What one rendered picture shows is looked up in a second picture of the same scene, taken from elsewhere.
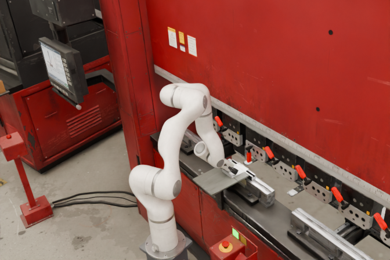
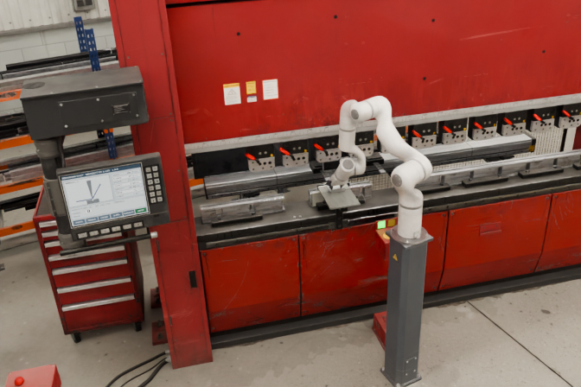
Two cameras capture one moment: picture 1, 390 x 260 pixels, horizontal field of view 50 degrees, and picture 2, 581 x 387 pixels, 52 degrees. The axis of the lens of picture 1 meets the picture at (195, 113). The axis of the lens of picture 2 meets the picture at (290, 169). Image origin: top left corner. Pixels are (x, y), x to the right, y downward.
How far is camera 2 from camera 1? 3.05 m
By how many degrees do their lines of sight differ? 60
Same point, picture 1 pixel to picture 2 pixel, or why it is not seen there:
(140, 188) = (417, 179)
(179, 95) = (375, 104)
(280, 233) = not seen: hidden behind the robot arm
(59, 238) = not seen: outside the picture
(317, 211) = not seen: hidden behind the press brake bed
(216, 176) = (335, 196)
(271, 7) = (380, 18)
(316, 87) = (422, 63)
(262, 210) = (373, 200)
